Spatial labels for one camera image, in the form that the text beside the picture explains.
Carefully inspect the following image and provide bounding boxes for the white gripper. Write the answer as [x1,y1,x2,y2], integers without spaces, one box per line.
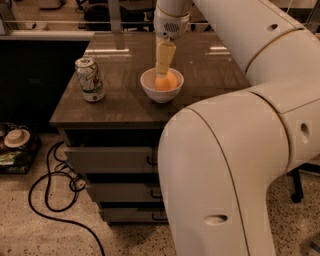
[154,9,190,77]

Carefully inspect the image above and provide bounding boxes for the orange fruit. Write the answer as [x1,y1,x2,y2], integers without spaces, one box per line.
[155,71,178,91]

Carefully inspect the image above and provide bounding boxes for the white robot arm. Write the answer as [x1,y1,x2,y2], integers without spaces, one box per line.
[155,0,320,256]

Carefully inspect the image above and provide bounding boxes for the white ceramic bowl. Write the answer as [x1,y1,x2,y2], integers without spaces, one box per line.
[140,68,184,103]

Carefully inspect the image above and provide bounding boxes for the green white soda can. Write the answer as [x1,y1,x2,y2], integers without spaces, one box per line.
[75,57,105,103]

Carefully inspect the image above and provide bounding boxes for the grey drawer cabinet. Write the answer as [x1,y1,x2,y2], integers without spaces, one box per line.
[50,32,248,212]

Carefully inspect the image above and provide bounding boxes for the top grey drawer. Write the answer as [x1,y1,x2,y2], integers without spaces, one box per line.
[65,147,157,174]

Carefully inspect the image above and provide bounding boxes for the grey drawer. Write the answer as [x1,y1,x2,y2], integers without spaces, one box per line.
[65,147,157,174]
[86,183,162,202]
[100,208,168,223]

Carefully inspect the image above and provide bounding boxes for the middle grey drawer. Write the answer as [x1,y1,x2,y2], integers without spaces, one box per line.
[86,183,162,202]

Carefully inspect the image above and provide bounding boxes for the bottom grey drawer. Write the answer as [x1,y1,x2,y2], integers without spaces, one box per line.
[100,208,168,223]

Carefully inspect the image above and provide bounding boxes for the beige hat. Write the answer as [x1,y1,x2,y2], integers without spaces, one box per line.
[4,129,31,148]

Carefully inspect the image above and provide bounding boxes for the dark patterned box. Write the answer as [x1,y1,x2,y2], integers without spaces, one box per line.
[0,123,42,174]

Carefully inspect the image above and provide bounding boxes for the black chair base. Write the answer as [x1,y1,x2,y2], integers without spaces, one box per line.
[291,163,320,203]

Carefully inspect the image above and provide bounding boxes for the black floor cable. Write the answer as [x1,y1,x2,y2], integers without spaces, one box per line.
[27,141,106,256]

